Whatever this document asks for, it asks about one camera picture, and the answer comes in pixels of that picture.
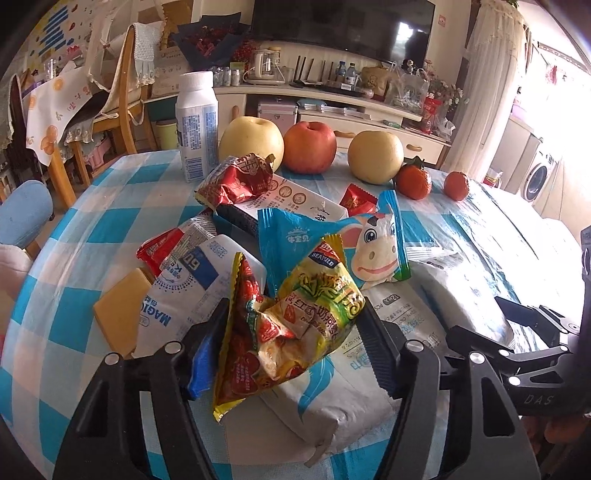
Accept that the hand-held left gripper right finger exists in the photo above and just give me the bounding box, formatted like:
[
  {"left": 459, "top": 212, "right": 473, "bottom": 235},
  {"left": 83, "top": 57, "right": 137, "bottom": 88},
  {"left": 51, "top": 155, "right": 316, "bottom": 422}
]
[{"left": 355, "top": 305, "right": 541, "bottom": 480}]

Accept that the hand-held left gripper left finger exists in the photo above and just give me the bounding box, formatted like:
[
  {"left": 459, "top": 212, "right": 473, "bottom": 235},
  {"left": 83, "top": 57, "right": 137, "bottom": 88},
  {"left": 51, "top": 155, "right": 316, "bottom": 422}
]
[{"left": 53, "top": 298, "right": 232, "bottom": 480}]

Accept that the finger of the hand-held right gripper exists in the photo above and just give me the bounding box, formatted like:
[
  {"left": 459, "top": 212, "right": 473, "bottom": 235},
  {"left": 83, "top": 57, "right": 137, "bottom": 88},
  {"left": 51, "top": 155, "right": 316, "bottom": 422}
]
[
  {"left": 494, "top": 295, "right": 580, "bottom": 335},
  {"left": 444, "top": 324, "right": 518, "bottom": 370}
]

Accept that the yellow red snack wrapper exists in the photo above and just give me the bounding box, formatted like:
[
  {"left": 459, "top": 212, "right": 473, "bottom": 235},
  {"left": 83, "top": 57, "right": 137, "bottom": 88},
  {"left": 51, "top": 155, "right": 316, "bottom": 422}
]
[{"left": 211, "top": 234, "right": 366, "bottom": 422}]

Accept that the blue cow print wrapper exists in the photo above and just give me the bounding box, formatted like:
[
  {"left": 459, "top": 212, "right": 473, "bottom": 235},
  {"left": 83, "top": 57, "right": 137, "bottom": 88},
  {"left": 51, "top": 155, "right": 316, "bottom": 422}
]
[{"left": 257, "top": 189, "right": 411, "bottom": 291}]

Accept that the long white packet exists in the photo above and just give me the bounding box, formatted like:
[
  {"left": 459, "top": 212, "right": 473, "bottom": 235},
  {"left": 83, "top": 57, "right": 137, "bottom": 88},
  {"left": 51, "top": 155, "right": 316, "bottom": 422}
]
[{"left": 215, "top": 173, "right": 349, "bottom": 238}]

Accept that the red gold wrapper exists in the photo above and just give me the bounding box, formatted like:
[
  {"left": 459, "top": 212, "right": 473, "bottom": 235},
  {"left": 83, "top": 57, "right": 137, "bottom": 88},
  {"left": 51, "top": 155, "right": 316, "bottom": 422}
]
[{"left": 194, "top": 152, "right": 275, "bottom": 208}]

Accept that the person's right hand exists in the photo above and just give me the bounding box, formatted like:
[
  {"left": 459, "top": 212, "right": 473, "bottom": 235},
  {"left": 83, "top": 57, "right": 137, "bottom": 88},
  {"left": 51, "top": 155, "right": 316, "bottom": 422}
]
[{"left": 522, "top": 410, "right": 591, "bottom": 467}]

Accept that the small white tissue pack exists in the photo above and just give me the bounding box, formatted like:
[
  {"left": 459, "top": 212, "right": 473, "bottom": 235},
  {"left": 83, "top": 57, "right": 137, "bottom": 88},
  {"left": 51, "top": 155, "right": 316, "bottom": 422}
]
[{"left": 406, "top": 247, "right": 515, "bottom": 342}]

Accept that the large white tissue pack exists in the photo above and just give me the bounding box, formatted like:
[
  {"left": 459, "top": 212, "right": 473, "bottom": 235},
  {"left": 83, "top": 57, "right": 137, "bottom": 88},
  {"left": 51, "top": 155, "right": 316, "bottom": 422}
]
[{"left": 259, "top": 281, "right": 451, "bottom": 467}]

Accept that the white blue soft pouch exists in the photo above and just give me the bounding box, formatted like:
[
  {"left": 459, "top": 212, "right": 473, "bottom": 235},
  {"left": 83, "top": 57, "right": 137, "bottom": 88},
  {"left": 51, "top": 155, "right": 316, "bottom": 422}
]
[{"left": 134, "top": 233, "right": 269, "bottom": 358}]

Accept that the yellow square pad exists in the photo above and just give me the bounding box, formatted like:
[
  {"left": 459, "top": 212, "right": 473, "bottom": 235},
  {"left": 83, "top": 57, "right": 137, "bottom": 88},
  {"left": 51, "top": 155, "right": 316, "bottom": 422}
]
[{"left": 92, "top": 268, "right": 160, "bottom": 358}]

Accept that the red silver snack wrapper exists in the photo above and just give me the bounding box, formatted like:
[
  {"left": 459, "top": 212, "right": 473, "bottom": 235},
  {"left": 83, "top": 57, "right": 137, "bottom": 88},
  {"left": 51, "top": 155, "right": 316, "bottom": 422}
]
[{"left": 137, "top": 210, "right": 218, "bottom": 278}]

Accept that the white washing machine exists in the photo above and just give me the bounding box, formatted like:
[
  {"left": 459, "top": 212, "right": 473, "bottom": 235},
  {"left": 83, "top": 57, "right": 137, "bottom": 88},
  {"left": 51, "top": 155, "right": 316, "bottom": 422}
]
[{"left": 522, "top": 134, "right": 561, "bottom": 204}]

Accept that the small red candy wrapper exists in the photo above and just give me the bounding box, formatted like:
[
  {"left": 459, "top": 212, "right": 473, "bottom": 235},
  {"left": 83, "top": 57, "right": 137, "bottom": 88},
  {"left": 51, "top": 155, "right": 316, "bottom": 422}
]
[{"left": 339, "top": 183, "right": 379, "bottom": 217}]

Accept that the plain tangerine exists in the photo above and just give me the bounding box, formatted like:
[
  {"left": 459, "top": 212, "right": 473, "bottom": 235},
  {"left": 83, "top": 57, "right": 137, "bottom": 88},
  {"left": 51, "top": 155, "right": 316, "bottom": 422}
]
[{"left": 443, "top": 171, "right": 471, "bottom": 201}]

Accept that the tangerine with leaf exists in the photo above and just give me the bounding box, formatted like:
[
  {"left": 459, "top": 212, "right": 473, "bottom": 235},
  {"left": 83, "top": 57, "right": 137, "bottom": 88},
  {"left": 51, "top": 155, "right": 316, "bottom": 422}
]
[{"left": 394, "top": 156, "right": 433, "bottom": 200}]

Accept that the small yellow apple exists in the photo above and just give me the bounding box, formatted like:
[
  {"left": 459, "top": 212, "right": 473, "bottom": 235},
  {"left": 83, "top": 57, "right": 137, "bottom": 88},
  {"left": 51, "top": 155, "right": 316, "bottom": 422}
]
[{"left": 347, "top": 130, "right": 406, "bottom": 185}]

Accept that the cream television cabinet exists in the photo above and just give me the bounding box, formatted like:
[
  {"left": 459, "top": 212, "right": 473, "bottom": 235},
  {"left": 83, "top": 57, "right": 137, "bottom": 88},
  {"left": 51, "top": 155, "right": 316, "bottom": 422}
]
[{"left": 215, "top": 41, "right": 453, "bottom": 167}]

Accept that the red apple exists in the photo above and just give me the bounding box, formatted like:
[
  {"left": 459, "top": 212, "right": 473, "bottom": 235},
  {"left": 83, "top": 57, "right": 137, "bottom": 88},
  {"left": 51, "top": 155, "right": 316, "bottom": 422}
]
[{"left": 283, "top": 121, "right": 338, "bottom": 175}]

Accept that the white curtain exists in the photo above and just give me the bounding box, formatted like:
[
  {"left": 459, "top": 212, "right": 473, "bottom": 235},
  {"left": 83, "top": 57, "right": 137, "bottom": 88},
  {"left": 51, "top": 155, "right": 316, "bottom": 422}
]
[{"left": 443, "top": 0, "right": 532, "bottom": 183}]

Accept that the large yellow apple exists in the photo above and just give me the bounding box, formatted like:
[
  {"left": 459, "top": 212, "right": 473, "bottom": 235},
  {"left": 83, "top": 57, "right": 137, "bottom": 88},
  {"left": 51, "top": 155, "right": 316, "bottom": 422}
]
[{"left": 218, "top": 116, "right": 284, "bottom": 172}]

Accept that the green waste bin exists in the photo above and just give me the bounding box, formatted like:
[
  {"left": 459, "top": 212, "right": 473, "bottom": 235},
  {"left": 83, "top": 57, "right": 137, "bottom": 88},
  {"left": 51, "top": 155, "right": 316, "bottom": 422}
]
[{"left": 154, "top": 119, "right": 181, "bottom": 151}]

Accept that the blue padded stool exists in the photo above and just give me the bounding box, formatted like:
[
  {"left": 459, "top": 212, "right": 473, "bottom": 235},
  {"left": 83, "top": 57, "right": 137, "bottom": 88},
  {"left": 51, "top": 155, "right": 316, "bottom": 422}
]
[{"left": 0, "top": 180, "right": 54, "bottom": 250}]

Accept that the white milk bottle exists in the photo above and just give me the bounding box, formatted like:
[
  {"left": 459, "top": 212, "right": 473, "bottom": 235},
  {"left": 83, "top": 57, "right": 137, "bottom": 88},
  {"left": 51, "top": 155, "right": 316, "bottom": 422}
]
[{"left": 175, "top": 71, "right": 220, "bottom": 184}]

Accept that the wooden chair with lace cover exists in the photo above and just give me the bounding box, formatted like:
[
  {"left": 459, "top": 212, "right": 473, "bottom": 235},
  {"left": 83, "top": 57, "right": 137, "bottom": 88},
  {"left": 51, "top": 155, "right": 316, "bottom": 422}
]
[{"left": 90, "top": 21, "right": 160, "bottom": 155}]

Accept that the metal storage case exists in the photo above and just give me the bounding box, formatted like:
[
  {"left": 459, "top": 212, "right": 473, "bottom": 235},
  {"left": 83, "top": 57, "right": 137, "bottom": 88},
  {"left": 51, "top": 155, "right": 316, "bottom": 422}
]
[{"left": 257, "top": 102, "right": 298, "bottom": 134}]

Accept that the clear gift bag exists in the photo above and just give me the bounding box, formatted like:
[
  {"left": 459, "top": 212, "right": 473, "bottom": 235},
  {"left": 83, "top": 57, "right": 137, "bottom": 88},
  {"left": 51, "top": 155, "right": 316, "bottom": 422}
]
[{"left": 385, "top": 65, "right": 430, "bottom": 112}]

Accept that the black router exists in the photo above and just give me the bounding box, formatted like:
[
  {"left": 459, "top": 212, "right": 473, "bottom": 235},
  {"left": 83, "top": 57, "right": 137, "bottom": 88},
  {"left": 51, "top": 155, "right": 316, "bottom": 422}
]
[{"left": 291, "top": 55, "right": 324, "bottom": 88}]

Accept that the white printed package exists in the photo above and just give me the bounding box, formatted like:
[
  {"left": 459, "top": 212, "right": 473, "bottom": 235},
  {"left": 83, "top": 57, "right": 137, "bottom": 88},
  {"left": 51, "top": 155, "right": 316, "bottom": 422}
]
[{"left": 152, "top": 46, "right": 185, "bottom": 97}]

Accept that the orange print table cover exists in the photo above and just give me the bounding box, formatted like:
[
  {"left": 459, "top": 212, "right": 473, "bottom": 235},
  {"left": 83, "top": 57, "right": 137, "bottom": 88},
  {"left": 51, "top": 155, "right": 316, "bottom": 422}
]
[{"left": 25, "top": 69, "right": 116, "bottom": 167}]

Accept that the glass electric kettle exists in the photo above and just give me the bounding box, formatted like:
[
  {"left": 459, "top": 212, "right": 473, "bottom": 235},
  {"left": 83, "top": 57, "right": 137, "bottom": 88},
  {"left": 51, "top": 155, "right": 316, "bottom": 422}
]
[{"left": 244, "top": 46, "right": 296, "bottom": 86}]

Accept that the dark blue flower bouquet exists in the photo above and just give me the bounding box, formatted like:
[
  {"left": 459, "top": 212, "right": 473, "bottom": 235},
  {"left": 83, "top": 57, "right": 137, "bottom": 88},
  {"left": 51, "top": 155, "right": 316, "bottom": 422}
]
[{"left": 173, "top": 11, "right": 252, "bottom": 70}]

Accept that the black television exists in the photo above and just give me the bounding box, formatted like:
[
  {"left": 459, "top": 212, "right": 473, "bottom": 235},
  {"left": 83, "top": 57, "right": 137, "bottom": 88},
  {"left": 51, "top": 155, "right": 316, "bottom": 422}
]
[{"left": 252, "top": 0, "right": 437, "bottom": 72}]

